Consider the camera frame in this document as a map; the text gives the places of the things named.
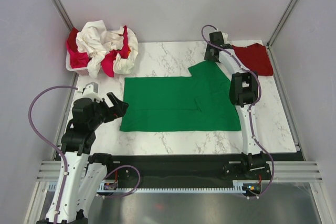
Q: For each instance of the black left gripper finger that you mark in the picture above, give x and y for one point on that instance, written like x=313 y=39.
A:
x=118 y=105
x=92 y=95

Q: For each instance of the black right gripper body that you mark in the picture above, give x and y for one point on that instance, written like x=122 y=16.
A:
x=207 y=54

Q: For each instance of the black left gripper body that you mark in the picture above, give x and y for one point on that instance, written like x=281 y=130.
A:
x=106 y=114

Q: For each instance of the green t shirt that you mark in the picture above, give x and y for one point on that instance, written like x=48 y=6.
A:
x=199 y=102

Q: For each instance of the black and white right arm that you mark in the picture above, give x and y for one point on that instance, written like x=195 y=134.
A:
x=244 y=94

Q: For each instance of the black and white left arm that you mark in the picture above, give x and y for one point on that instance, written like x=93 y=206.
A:
x=82 y=172

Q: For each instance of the white laundry basket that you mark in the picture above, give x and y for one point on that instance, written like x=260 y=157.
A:
x=83 y=71

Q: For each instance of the crumpled white shirt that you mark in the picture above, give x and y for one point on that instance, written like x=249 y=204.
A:
x=97 y=42
x=125 y=59

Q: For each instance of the crumpled pink shirt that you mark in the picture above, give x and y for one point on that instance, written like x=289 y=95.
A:
x=81 y=59

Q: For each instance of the folded dark red t shirt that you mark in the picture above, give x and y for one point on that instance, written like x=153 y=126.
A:
x=255 y=58

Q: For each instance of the crumpled red shirt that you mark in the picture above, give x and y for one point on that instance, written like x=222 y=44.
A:
x=71 y=41

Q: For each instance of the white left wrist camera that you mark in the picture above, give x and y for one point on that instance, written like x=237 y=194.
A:
x=90 y=86

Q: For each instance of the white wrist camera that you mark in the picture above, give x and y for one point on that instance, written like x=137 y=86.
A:
x=225 y=37
x=90 y=86

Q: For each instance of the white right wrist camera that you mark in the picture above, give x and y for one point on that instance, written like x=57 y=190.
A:
x=225 y=37

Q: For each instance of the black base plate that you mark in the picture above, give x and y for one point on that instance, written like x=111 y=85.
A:
x=187 y=170

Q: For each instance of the white slotted cable duct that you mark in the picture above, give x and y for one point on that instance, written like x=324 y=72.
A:
x=234 y=188

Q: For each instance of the aluminium front rail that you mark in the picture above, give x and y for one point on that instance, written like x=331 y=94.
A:
x=285 y=172

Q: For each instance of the right aluminium frame post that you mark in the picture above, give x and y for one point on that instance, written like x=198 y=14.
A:
x=284 y=18

